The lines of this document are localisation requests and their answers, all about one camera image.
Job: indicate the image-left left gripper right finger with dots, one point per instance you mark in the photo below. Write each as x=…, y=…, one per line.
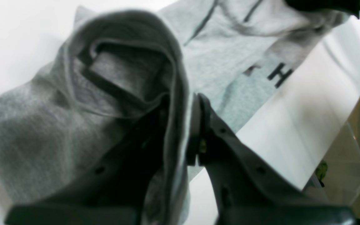
x=247, y=190

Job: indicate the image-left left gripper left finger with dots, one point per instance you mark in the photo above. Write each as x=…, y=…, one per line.
x=112, y=192

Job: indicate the grey t-shirt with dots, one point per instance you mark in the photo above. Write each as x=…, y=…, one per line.
x=116, y=67

